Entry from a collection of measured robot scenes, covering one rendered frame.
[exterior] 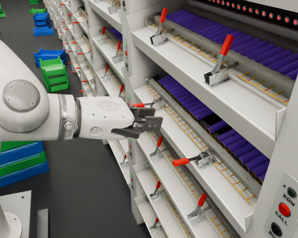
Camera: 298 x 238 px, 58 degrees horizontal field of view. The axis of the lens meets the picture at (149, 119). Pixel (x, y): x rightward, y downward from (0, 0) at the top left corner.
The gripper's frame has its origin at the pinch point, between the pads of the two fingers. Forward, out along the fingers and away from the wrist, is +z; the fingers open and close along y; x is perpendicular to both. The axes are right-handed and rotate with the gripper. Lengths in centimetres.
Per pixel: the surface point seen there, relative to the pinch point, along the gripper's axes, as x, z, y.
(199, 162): 6.8, 11.1, -7.1
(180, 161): 6.8, 6.8, -6.3
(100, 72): 27, 18, 102
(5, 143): 68, -31, 91
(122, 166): 66, 27, 63
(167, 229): 47, 22, 6
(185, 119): 4.0, 14.9, 7.4
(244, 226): 8.7, 11.7, -22.9
